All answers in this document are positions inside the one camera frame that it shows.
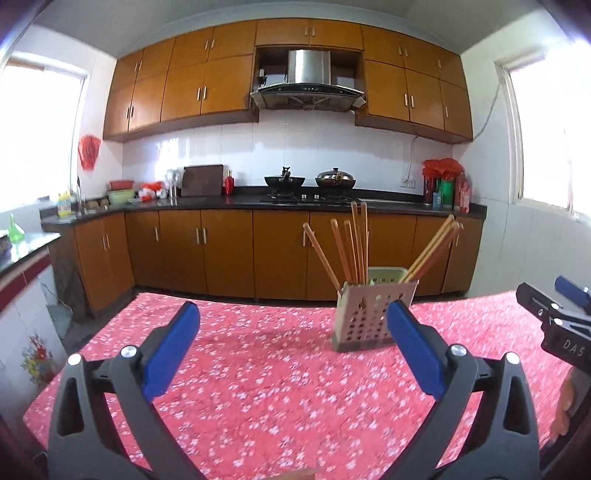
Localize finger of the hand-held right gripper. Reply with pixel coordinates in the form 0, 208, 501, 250
516, 282, 591, 329
554, 275, 591, 317

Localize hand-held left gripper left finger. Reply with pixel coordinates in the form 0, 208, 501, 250
47, 301, 201, 480

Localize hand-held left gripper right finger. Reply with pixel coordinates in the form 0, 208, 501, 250
386, 300, 542, 480

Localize perforated beige chopstick holder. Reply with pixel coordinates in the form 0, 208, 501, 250
331, 267, 420, 352

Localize bunch of chopsticks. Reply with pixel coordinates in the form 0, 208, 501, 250
302, 201, 464, 289

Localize person's right hand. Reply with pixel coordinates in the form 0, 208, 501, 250
549, 367, 583, 446

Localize red floral tablecloth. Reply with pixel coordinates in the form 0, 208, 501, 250
23, 288, 583, 480

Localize brown lower kitchen cabinets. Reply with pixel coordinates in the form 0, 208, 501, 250
46, 208, 485, 315

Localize large red bottle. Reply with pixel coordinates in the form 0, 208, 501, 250
455, 172, 472, 213

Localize white appliance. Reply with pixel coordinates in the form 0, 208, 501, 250
0, 265, 63, 416

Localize kitchen window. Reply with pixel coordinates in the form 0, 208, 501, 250
495, 58, 583, 219
0, 58, 88, 216

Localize red plastic bag bundle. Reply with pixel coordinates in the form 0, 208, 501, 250
422, 158, 462, 179

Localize red and white bags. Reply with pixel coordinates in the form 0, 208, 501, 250
139, 181, 168, 202

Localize black kitchen countertop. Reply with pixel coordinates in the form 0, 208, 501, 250
41, 191, 488, 232

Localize dark wooden cutting board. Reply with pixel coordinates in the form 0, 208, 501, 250
181, 164, 225, 198

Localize black side counter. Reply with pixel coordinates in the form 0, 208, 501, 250
0, 231, 62, 278

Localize gas stove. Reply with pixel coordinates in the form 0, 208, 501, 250
259, 193, 356, 204

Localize pan with metal lid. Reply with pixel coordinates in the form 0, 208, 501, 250
315, 167, 357, 190

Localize black wok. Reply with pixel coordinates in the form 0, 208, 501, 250
264, 166, 306, 189

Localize steel range hood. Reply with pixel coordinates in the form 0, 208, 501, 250
249, 48, 367, 113

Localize red plastic bag on wall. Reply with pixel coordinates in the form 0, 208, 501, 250
78, 135, 101, 173

